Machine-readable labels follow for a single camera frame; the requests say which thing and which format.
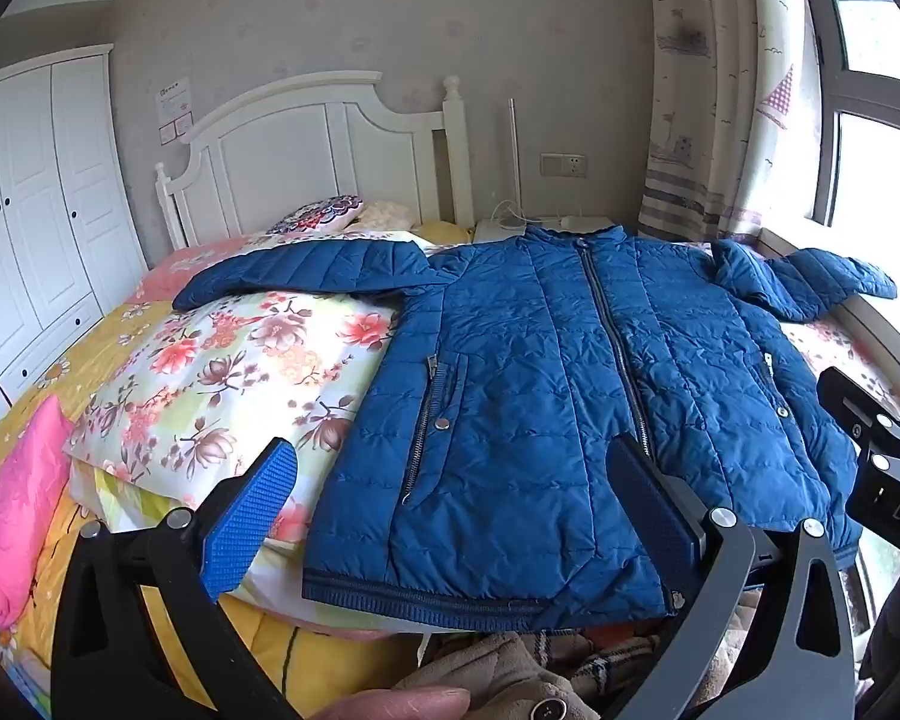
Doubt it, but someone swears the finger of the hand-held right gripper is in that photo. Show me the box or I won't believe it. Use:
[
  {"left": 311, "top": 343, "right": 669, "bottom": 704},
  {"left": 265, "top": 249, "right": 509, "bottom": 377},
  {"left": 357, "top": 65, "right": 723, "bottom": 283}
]
[{"left": 817, "top": 366, "right": 900, "bottom": 460}]

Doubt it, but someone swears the white nightstand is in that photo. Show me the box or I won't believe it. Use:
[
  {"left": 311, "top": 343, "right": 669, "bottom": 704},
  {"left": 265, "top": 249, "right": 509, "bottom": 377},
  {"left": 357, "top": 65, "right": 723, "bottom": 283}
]
[{"left": 471, "top": 213, "right": 617, "bottom": 245}]

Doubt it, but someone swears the yellow pillow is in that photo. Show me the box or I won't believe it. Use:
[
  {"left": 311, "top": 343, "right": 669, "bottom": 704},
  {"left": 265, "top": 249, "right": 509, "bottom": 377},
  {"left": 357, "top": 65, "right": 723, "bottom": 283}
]
[{"left": 411, "top": 219, "right": 473, "bottom": 245}]

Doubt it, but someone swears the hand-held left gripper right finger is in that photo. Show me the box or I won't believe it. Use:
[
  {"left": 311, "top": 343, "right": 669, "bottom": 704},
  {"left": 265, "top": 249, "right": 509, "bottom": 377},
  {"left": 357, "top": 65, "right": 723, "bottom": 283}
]
[{"left": 606, "top": 435, "right": 860, "bottom": 720}]

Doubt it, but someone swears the paper wall notice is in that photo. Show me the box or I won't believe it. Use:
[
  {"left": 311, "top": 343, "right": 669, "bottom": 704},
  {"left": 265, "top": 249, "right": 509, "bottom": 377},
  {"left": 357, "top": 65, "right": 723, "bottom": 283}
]
[{"left": 155, "top": 76, "right": 197, "bottom": 146}]

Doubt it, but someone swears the white bed headboard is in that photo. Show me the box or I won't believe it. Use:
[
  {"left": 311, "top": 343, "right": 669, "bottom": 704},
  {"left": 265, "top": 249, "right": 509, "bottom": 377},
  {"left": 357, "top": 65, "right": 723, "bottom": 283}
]
[{"left": 154, "top": 71, "right": 475, "bottom": 257}]

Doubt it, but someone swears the pink floral blanket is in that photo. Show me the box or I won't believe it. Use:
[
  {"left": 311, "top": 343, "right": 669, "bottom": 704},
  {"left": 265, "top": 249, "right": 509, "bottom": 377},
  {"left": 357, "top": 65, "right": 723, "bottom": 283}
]
[{"left": 136, "top": 235, "right": 272, "bottom": 302}]

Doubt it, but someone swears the floral quilt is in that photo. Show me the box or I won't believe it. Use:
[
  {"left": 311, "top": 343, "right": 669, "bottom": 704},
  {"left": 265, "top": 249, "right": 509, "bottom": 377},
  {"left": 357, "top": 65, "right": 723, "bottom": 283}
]
[{"left": 64, "top": 231, "right": 900, "bottom": 557}]

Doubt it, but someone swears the striped boat print curtain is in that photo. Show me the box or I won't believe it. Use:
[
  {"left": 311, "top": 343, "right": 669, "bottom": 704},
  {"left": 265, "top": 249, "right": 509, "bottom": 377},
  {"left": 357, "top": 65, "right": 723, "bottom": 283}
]
[{"left": 636, "top": 0, "right": 827, "bottom": 247}]

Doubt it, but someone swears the dark framed window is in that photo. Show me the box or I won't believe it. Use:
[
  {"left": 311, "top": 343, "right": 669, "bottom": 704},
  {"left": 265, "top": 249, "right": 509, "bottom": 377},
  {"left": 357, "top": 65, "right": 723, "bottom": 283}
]
[{"left": 793, "top": 0, "right": 900, "bottom": 256}]

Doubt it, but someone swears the plaid cloth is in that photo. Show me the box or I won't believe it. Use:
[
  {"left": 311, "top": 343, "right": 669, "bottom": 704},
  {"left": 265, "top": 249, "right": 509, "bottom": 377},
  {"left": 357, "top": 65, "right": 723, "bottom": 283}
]
[{"left": 523, "top": 625, "right": 665, "bottom": 700}]

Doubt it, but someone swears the mandala patterned cushion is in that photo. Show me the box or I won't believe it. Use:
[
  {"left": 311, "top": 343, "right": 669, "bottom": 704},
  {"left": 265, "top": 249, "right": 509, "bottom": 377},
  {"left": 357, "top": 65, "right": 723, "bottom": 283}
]
[{"left": 265, "top": 195, "right": 365, "bottom": 236}]

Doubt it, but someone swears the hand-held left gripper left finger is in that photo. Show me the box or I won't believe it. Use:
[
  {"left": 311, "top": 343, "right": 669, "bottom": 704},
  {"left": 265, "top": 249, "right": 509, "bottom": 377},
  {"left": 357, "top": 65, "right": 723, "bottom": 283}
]
[{"left": 51, "top": 436, "right": 301, "bottom": 720}]

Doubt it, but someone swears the blue quilted jacket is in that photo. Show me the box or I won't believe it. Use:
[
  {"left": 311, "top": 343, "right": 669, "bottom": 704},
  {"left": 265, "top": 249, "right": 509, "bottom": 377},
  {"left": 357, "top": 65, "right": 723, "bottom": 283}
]
[{"left": 172, "top": 225, "right": 899, "bottom": 632}]

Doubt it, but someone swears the person's fleece coat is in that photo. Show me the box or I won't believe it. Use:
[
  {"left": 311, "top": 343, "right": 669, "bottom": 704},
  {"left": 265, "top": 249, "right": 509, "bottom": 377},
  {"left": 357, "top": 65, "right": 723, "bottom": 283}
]
[{"left": 388, "top": 630, "right": 610, "bottom": 720}]

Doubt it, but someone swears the white wardrobe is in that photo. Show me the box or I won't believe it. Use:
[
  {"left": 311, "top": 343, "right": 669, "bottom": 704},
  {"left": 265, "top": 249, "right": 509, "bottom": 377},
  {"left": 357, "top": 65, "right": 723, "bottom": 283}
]
[{"left": 0, "top": 43, "right": 151, "bottom": 458}]

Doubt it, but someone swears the person's left hand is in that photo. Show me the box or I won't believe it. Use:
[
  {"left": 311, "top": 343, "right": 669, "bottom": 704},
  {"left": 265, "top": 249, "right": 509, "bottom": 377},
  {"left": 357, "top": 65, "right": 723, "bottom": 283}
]
[{"left": 319, "top": 685, "right": 472, "bottom": 720}]

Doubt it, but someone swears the beige textured pillow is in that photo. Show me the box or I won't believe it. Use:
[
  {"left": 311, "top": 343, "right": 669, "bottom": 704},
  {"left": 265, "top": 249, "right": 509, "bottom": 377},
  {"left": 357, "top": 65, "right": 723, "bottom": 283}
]
[{"left": 355, "top": 199, "right": 422, "bottom": 230}]

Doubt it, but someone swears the pink pillow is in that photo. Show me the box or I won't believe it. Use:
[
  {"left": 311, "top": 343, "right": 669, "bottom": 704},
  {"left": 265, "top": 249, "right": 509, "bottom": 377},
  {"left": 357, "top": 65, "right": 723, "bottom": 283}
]
[{"left": 0, "top": 393, "right": 77, "bottom": 631}]

